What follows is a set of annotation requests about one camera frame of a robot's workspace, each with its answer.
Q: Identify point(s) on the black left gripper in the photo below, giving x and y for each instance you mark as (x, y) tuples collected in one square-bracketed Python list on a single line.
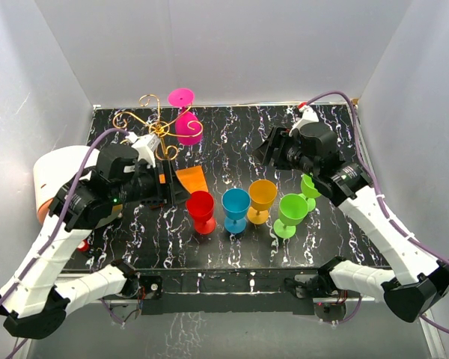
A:
[(162, 191)]

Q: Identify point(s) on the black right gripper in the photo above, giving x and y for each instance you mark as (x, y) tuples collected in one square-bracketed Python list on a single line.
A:
[(274, 148)]

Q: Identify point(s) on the red plastic wine glass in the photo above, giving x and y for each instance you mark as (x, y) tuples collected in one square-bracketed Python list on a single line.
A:
[(200, 207)]

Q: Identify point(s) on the magenta plastic wine glass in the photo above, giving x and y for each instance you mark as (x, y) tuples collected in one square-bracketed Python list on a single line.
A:
[(188, 128)]

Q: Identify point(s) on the blue plastic wine glass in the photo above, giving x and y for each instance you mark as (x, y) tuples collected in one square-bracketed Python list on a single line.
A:
[(235, 203)]

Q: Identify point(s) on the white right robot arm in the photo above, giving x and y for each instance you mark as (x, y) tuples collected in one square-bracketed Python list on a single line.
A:
[(416, 279)]

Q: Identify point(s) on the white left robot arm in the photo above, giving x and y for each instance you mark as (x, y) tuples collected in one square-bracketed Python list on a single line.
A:
[(86, 188)]

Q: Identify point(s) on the orange plastic wine glass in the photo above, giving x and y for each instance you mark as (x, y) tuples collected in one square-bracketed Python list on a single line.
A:
[(262, 194)]

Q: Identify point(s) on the green plastic wine glass rear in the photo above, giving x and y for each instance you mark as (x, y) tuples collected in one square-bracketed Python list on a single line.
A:
[(309, 192)]

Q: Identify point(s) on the green plastic wine glass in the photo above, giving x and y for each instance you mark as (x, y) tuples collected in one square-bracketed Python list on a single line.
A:
[(309, 192), (291, 212)]

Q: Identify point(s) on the green plastic wine glass front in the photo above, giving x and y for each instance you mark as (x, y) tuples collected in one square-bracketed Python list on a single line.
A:
[(291, 212)]

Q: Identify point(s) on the red emergency stop button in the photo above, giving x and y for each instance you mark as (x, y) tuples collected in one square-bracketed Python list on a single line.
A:
[(83, 246)]

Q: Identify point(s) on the white orange cylindrical container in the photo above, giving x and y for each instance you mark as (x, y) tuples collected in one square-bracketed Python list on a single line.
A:
[(56, 168)]

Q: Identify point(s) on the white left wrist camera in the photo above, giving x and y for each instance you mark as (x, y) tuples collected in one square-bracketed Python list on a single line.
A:
[(146, 146)]

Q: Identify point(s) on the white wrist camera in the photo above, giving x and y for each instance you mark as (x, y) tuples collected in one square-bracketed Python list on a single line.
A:
[(146, 146), (308, 116)]

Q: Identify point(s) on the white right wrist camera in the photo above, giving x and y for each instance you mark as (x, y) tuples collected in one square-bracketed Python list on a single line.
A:
[(308, 116)]

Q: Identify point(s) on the gold wire wine glass rack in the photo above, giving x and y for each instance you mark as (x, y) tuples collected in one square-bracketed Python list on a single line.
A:
[(162, 128)]

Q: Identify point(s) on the aluminium front frame rail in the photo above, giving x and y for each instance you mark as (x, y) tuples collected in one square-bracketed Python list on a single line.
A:
[(238, 314)]

